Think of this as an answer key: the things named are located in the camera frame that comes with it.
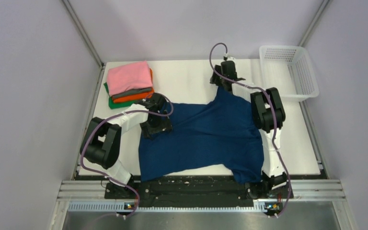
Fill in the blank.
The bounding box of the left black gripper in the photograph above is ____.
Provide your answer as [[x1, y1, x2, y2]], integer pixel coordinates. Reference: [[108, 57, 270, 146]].
[[140, 110, 172, 139]]

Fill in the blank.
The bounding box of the blue t shirt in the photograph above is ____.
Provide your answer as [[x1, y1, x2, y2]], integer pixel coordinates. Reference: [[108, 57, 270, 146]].
[[138, 88, 264, 184]]

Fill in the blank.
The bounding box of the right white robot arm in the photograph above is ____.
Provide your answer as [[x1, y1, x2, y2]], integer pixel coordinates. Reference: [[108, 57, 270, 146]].
[[210, 59, 289, 199]]

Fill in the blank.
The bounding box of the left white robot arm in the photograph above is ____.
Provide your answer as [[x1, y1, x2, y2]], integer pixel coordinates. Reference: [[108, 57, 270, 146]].
[[80, 93, 174, 198]]

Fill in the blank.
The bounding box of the orange folded t shirt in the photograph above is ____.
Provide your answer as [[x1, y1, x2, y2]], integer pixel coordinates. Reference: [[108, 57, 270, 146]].
[[106, 62, 154, 103]]

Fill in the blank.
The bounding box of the grey folded t shirt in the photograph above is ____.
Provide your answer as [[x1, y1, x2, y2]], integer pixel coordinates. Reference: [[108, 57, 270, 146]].
[[111, 88, 154, 99]]

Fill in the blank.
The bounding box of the green folded t shirt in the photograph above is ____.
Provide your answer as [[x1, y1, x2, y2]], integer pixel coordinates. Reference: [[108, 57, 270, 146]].
[[108, 94, 141, 110]]

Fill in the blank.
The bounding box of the pink folded t shirt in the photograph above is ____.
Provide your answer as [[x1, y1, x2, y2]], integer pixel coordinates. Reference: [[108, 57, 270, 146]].
[[106, 61, 153, 96]]

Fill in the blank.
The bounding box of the white plastic basket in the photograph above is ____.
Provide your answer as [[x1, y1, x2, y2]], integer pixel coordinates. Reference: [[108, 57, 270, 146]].
[[259, 45, 320, 102]]

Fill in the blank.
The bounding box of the white cable duct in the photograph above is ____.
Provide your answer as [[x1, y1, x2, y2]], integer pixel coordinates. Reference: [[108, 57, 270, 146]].
[[68, 201, 281, 213]]

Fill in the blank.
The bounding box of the right aluminium frame post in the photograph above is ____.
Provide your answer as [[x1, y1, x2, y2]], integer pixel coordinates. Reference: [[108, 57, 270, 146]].
[[298, 0, 333, 47]]

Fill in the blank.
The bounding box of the aluminium frame post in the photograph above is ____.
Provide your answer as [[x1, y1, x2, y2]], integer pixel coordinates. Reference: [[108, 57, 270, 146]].
[[61, 0, 104, 69], [298, 0, 333, 47]]

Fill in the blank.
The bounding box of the left aluminium frame post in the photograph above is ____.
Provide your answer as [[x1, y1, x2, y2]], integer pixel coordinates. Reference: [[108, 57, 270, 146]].
[[61, 0, 104, 69]]

